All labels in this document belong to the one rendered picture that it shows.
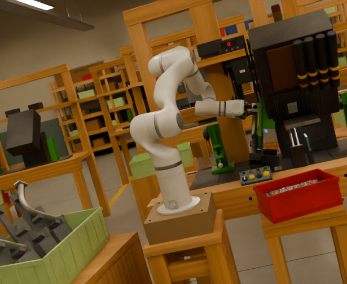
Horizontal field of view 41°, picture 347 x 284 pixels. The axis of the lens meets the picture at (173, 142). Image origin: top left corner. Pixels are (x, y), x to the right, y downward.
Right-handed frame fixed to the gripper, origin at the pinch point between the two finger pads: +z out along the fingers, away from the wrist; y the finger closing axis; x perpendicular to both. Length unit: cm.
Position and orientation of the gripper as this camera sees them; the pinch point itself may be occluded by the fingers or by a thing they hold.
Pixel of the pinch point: (253, 109)
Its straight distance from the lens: 254.0
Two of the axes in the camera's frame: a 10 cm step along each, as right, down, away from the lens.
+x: 1.1, 5.6, 8.2
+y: 1.2, -8.3, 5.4
